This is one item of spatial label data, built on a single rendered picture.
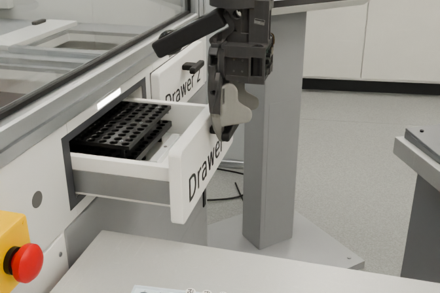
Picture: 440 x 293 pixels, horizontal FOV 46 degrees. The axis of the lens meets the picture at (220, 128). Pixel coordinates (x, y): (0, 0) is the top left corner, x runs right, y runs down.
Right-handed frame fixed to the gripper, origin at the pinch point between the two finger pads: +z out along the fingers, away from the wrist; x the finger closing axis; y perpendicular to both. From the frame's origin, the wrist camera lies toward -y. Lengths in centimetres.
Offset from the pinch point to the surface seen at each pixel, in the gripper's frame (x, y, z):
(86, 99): -7.4, -17.9, -5.6
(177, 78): 27.0, -16.4, 1.6
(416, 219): 34, 36, 32
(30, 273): -34.0, -10.8, 3.4
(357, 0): 102, 18, -5
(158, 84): 17.0, -16.6, -0.3
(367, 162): 184, 32, 90
